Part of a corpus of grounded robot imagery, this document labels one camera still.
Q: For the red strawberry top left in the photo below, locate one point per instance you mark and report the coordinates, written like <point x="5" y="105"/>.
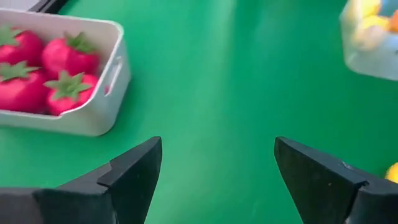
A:
<point x="20" y="49"/>

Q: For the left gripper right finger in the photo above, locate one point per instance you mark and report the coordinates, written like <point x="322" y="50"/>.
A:
<point x="335" y="199"/>

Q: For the red strawberry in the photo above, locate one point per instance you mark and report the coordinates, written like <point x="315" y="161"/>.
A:
<point x="18" y="93"/>
<point x="20" y="49"/>

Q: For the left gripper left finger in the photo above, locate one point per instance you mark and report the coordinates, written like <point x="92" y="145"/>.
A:
<point x="93" y="202"/>

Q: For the black table edge rail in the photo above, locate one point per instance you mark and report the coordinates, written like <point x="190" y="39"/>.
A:
<point x="49" y="5"/>

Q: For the yellow lemon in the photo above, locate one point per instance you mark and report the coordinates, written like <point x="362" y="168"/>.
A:
<point x="374" y="22"/>
<point x="393" y="173"/>
<point x="368" y="7"/>

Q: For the blue item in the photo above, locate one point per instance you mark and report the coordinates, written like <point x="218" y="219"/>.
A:
<point x="390" y="6"/>

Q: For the orange item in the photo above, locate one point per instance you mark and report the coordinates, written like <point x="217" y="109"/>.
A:
<point x="395" y="21"/>

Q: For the red strawberry bottom left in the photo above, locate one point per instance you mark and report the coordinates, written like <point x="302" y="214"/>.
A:
<point x="18" y="93"/>

